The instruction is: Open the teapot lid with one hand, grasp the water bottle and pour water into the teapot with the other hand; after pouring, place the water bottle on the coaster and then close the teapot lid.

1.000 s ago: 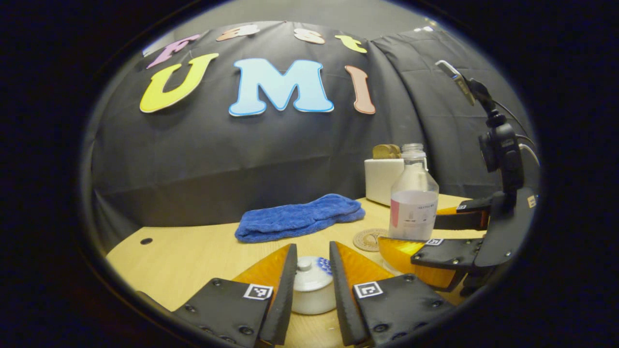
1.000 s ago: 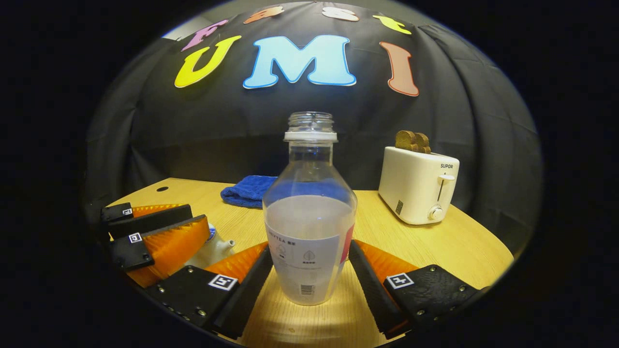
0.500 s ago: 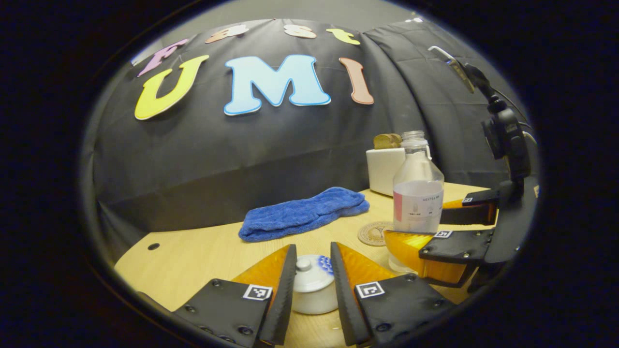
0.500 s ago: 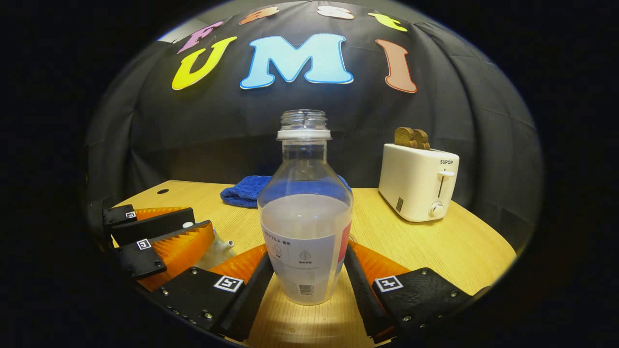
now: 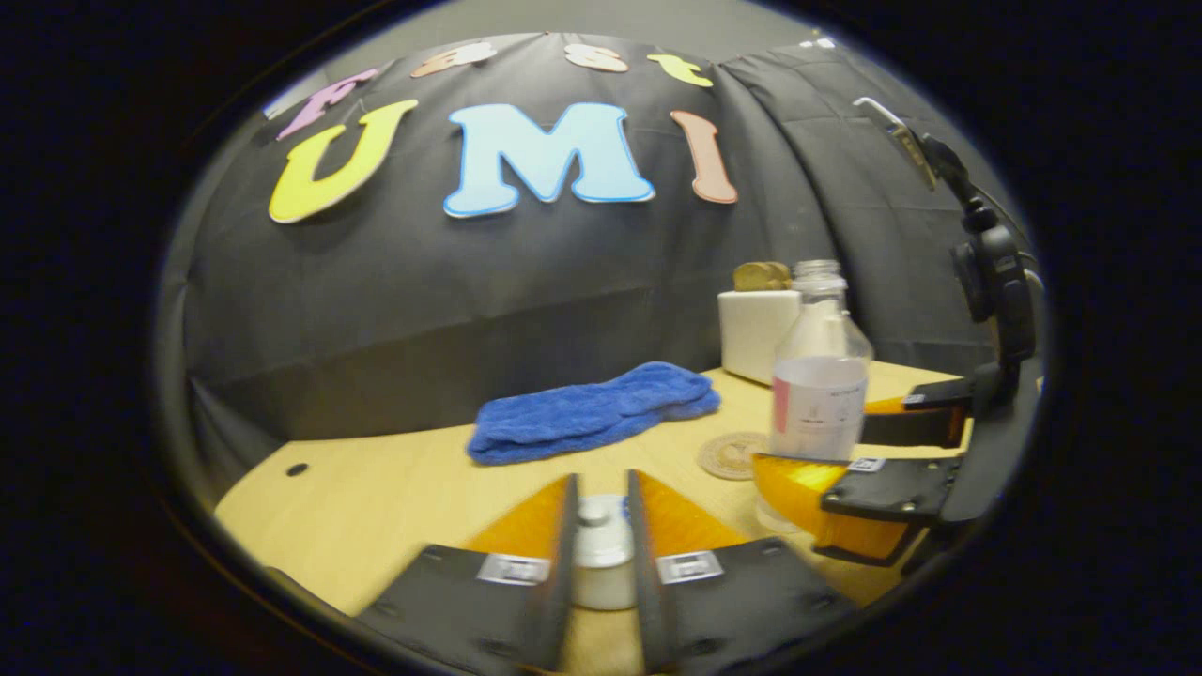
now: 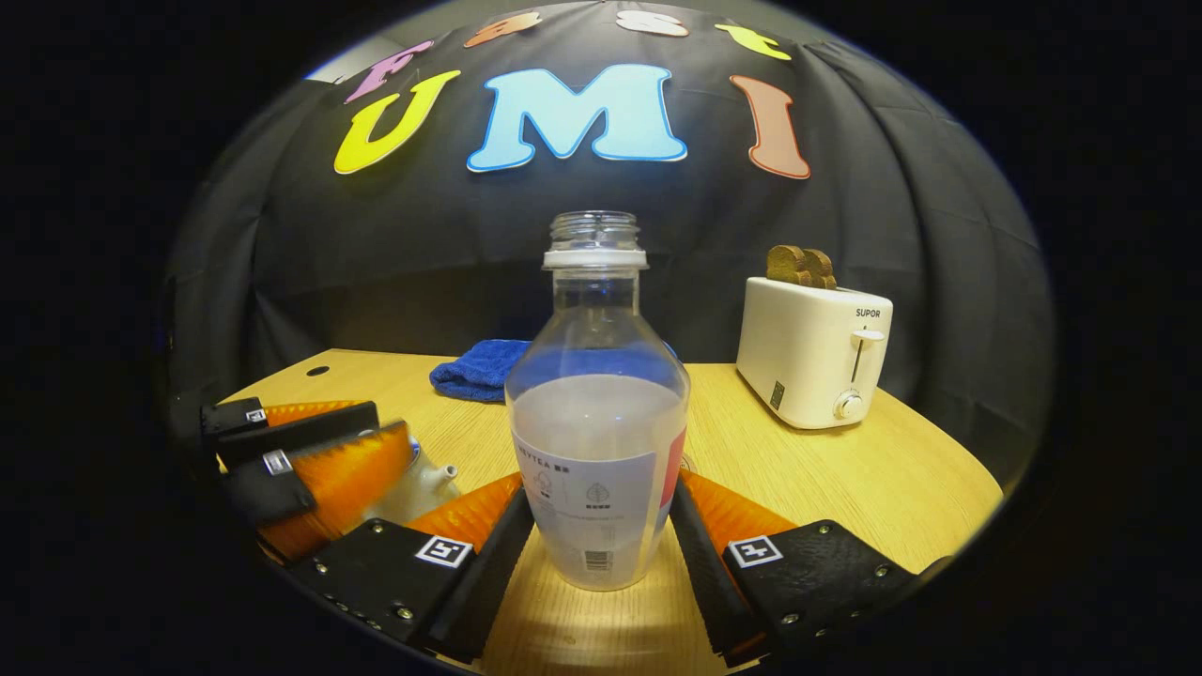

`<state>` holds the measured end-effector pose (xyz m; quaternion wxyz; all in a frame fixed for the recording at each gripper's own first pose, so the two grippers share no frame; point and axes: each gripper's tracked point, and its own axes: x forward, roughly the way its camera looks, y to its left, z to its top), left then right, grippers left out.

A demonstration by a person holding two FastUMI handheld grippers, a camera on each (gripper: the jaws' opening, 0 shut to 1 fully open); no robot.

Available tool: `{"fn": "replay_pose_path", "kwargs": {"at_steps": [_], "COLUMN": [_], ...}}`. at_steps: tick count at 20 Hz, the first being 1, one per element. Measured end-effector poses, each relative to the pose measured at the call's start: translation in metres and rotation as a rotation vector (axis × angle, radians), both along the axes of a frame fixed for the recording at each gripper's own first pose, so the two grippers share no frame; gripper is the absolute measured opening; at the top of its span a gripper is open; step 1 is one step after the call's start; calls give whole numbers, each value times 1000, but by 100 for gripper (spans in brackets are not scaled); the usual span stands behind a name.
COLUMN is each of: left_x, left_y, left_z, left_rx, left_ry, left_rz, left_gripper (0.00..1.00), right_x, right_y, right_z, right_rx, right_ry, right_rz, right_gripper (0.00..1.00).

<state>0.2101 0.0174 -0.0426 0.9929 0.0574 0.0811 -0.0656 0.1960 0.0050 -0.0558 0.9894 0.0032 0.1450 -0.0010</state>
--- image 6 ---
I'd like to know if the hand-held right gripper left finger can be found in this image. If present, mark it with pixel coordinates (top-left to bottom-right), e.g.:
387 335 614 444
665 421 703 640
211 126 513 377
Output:
286 472 536 663

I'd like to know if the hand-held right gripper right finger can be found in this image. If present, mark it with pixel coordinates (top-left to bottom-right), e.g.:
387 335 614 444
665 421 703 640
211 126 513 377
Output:
669 469 949 669

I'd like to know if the clear plastic water bottle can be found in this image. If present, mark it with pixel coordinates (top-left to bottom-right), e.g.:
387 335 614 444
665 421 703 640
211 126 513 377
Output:
504 210 691 592

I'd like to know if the blue folded towel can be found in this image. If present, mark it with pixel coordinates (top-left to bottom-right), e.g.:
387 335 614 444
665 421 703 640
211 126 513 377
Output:
429 339 534 405

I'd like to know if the black backdrop cloth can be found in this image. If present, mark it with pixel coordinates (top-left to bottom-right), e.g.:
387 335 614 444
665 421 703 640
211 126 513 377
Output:
164 0 1057 489

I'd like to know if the cream white toaster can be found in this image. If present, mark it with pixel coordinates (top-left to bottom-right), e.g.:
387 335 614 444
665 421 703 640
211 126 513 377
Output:
735 276 894 431

